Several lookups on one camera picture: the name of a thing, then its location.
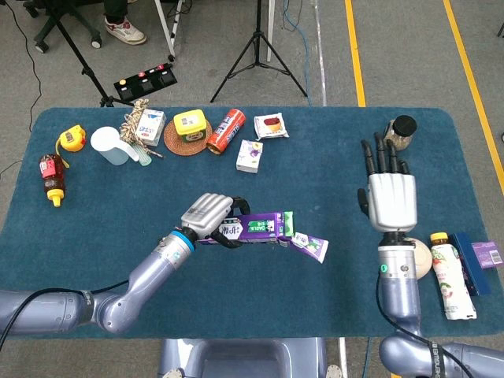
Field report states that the seated person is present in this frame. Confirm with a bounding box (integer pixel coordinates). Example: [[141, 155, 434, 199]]
[[102, 0, 148, 46]]

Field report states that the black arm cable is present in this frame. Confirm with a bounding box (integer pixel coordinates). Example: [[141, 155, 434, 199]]
[[376, 271, 473, 378], [0, 280, 131, 351]]

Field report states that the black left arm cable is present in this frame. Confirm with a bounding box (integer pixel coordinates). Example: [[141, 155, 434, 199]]
[[0, 280, 131, 351]]

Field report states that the blue floor cable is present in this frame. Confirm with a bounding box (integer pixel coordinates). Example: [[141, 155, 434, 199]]
[[282, 0, 312, 106]]

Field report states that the brown sauce bottle red label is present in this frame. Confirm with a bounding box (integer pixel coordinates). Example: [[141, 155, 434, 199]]
[[38, 153, 67, 209]]

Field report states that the black floor cable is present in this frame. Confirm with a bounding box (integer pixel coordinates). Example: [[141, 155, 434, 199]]
[[0, 0, 43, 178]]

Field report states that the yellow tape measure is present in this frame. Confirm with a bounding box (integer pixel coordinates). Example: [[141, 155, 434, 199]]
[[54, 124, 87, 169]]

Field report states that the black tripod with straight pole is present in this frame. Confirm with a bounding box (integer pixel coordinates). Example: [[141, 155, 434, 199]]
[[209, 0, 309, 104]]

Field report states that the white pouch yellow cap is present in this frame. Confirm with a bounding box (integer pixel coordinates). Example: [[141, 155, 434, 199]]
[[429, 232, 477, 321]]

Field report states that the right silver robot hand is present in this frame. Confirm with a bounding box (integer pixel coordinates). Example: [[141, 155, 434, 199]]
[[357, 132, 418, 245]]

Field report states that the blue table cloth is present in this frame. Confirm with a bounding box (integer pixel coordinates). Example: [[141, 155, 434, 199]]
[[0, 106, 504, 339]]

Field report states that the purple packet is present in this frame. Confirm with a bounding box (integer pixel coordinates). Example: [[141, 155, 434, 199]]
[[471, 241, 504, 270]]

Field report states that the yellow green lidded container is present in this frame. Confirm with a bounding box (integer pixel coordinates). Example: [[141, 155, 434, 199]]
[[173, 109, 208, 143]]

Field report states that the purple toothpaste tube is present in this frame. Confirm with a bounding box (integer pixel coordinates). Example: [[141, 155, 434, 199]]
[[290, 232, 330, 264]]

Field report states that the black tripod with slanted pole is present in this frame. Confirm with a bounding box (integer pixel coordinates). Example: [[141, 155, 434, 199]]
[[45, 0, 135, 108]]

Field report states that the glass jar black lid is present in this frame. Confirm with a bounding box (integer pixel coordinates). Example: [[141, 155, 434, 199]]
[[384, 114, 418, 153]]

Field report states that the white tissue packet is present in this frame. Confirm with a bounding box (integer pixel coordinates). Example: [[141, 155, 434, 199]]
[[135, 109, 167, 147]]

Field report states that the braided beige rope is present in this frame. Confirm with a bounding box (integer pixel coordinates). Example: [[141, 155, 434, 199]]
[[119, 98, 164, 159]]

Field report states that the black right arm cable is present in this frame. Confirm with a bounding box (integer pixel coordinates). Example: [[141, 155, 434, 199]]
[[376, 271, 473, 378]]

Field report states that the white frame leg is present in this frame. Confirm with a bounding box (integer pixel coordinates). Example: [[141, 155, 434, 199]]
[[153, 0, 184, 63]]

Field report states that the white snack packet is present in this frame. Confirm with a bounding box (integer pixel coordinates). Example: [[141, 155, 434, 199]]
[[253, 112, 290, 141]]

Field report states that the grey robot torso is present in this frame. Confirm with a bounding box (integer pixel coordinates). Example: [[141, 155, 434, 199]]
[[157, 337, 328, 378]]

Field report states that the black foot pedal board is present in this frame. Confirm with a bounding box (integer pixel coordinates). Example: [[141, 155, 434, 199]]
[[113, 62, 178, 102]]

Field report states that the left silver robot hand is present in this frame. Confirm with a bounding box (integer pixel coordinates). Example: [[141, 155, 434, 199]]
[[180, 192, 252, 250]]

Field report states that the white plastic pitcher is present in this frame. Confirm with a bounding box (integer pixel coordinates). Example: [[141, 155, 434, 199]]
[[90, 126, 141, 167]]

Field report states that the beige round ball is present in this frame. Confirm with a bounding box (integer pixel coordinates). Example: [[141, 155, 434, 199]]
[[413, 239, 433, 281]]

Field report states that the black office chair base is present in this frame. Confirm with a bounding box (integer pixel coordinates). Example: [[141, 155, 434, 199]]
[[23, 0, 103, 54]]

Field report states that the woven round coaster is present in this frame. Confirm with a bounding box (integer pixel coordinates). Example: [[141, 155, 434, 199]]
[[163, 119, 213, 157]]

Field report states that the dark blue box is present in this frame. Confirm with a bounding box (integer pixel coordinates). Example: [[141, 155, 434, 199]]
[[448, 232, 492, 297]]

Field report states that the white upright post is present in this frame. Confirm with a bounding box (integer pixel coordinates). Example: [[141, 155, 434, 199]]
[[266, 0, 276, 63]]

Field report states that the small white cardboard box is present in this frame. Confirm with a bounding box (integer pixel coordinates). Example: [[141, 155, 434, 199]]
[[235, 139, 264, 174]]

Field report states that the orange drink can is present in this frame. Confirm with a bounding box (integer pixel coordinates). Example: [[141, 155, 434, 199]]
[[206, 108, 247, 156]]

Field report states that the purple toothpaste carton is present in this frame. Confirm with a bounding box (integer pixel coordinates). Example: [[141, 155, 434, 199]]
[[196, 211, 295, 246]]

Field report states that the light green brush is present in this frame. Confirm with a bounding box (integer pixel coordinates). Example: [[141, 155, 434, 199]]
[[132, 141, 153, 167]]

